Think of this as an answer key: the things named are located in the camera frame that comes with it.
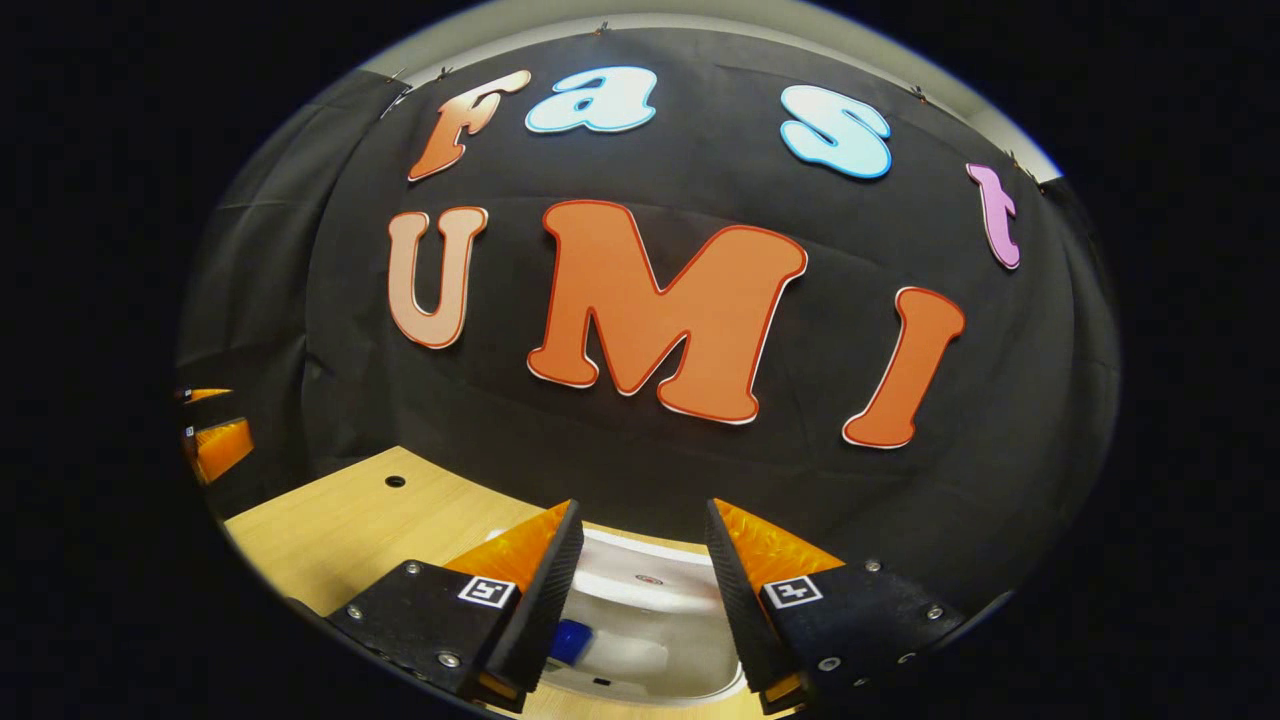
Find blue pop can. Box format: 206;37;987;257
550;620;593;666

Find wooden desktop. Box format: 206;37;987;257
222;445;791;720

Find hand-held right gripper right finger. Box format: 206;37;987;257
705;497;969;713

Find white desktop garbage bin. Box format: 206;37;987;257
485;528;761;706

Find black backdrop cloth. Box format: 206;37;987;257
178;25;1121;611

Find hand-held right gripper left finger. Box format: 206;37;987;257
325;498;585;713

